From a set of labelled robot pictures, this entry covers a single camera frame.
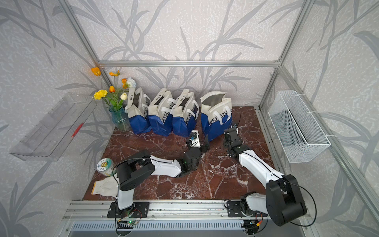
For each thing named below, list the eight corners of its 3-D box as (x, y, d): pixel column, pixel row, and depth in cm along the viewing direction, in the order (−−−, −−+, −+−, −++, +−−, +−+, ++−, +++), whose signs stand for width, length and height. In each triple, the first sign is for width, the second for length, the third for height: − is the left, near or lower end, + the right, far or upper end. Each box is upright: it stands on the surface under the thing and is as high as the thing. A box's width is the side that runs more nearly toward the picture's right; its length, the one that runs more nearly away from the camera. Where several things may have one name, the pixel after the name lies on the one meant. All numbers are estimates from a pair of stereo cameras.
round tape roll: (101, 176, 87) (93, 170, 80) (107, 163, 92) (100, 157, 85) (115, 176, 87) (108, 170, 80) (119, 163, 92) (113, 157, 85)
